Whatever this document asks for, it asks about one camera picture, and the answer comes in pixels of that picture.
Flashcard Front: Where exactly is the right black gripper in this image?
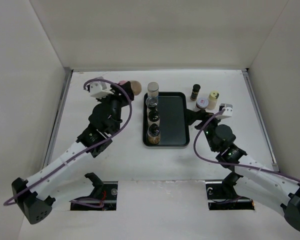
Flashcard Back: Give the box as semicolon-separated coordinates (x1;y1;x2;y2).
186;108;225;152

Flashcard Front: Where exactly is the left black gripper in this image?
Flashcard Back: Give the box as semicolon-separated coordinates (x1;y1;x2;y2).
98;82;135;134

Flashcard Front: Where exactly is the pink cap spice bottle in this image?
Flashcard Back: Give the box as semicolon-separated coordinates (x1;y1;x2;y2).
122;80;142;96

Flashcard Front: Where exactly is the silver lid grain bottle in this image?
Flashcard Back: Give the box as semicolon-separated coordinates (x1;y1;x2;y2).
147;81;159;99

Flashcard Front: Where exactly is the clear top pepper grinder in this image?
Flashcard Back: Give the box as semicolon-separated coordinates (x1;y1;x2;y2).
145;97;158;110

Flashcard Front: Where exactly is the black lid bottle front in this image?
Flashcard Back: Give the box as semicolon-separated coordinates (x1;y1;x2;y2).
147;109;161;127

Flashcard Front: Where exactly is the black lid bottle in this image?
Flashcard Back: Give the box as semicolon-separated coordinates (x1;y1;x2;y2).
147;109;161;127
147;123;161;145

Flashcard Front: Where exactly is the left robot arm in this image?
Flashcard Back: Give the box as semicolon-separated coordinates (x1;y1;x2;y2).
11;78;142;225

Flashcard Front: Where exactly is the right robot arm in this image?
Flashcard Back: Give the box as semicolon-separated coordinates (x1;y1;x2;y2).
185;107;300;232

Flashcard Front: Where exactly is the white lid sauce jar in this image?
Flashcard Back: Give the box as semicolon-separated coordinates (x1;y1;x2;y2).
193;97;209;112

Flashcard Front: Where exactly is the yellow cap spice bottle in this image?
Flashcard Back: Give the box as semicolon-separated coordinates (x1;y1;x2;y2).
206;90;220;110

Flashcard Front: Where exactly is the black rectangular tray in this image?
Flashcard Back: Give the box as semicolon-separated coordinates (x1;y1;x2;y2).
142;91;190;148

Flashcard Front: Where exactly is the black cap spice jar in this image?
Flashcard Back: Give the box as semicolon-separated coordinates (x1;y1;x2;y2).
190;84;201;101

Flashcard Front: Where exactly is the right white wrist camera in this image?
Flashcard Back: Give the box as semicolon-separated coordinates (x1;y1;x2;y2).
217;103;233;120

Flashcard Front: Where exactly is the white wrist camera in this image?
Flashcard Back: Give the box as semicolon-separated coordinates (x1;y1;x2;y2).
86;77;114;100
217;103;233;120

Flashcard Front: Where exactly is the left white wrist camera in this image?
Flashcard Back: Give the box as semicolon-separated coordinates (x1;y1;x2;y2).
86;77;114;100

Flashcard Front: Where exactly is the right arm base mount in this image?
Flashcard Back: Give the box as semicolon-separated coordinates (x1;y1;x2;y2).
205;172;255;211

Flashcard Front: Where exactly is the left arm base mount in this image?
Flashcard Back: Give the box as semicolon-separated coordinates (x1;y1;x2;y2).
70;172;119;211

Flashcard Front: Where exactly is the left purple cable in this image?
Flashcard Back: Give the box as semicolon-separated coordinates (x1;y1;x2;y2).
2;78;134;209

